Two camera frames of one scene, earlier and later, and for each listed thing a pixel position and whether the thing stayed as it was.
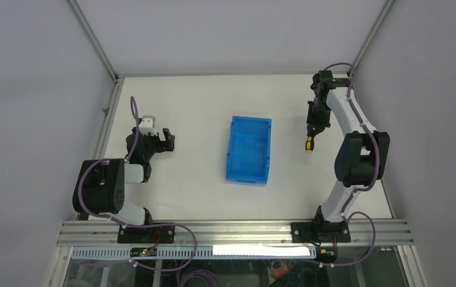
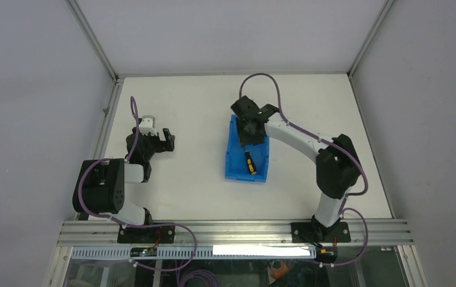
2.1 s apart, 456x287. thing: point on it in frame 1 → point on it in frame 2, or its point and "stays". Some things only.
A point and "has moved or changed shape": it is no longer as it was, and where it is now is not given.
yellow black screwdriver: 309,144 has moved or changed shape
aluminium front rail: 237,233 stays
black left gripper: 162,146 stays
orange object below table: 277,274 stays
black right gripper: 314,125 → 243,139
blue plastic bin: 248,152 stays
